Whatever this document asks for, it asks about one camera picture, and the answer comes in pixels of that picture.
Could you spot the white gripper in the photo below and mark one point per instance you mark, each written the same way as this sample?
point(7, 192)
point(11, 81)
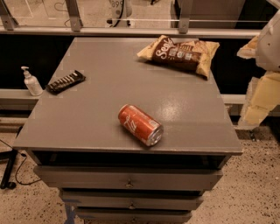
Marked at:
point(269, 48)

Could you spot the middle grey drawer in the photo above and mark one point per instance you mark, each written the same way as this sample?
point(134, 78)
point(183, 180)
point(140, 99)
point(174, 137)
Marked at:
point(131, 200)

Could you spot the white pump dispenser bottle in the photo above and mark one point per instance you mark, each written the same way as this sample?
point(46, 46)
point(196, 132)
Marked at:
point(31, 82)

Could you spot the bottom grey drawer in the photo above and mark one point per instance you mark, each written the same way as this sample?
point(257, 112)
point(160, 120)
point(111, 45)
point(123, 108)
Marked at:
point(133, 215)

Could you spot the red soda can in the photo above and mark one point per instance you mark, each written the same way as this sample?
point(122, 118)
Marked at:
point(140, 125)

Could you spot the black stand leg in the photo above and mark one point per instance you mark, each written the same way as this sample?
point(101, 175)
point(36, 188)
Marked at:
point(9, 157)

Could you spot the top grey drawer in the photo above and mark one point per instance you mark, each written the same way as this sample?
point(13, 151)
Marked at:
point(128, 178)

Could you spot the grey drawer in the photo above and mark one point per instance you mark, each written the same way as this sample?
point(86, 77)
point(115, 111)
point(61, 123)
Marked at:
point(128, 178)
point(131, 200)
point(133, 215)

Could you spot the black snack bar wrapper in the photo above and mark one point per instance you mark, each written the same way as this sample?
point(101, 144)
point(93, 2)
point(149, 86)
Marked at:
point(65, 83)

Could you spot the metal railing frame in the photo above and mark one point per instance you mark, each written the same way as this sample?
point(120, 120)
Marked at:
point(207, 19)

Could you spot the brown chip bag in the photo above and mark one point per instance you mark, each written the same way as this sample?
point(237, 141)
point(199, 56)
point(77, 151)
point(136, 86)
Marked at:
point(193, 55)

